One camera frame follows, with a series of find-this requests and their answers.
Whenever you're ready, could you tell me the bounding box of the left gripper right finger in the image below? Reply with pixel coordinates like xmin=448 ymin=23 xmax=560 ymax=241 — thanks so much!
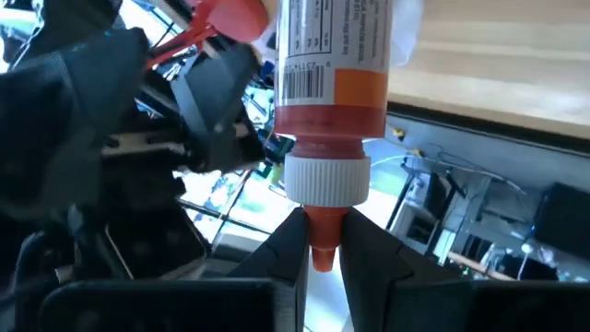
xmin=339 ymin=206 xmax=478 ymax=332

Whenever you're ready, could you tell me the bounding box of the large orange food coloring bottle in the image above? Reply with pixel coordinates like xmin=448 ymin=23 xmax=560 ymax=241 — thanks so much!
xmin=272 ymin=0 xmax=393 ymax=273

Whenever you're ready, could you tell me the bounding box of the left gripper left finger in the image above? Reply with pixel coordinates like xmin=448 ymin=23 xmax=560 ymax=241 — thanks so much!
xmin=225 ymin=207 xmax=311 ymax=332

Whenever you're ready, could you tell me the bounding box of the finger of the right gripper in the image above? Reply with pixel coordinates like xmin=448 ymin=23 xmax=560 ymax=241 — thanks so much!
xmin=169 ymin=43 xmax=267 ymax=174
xmin=0 ymin=27 xmax=151 ymax=218

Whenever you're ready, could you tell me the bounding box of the black computer case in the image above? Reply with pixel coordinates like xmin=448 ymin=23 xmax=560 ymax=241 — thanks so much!
xmin=534 ymin=182 xmax=590 ymax=250

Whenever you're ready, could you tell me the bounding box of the black aluminium table frame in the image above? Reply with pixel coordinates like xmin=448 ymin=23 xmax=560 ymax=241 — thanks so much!
xmin=385 ymin=100 xmax=590 ymax=156

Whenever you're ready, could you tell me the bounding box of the red desk lamp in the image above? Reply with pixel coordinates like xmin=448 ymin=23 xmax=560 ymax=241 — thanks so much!
xmin=146 ymin=0 xmax=271 ymax=70

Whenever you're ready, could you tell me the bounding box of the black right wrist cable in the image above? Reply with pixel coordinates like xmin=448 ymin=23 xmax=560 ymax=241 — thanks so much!
xmin=0 ymin=202 xmax=112 ymax=305

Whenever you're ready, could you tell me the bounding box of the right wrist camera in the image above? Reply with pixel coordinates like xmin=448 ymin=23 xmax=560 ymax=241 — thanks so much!
xmin=104 ymin=216 xmax=209 ymax=280

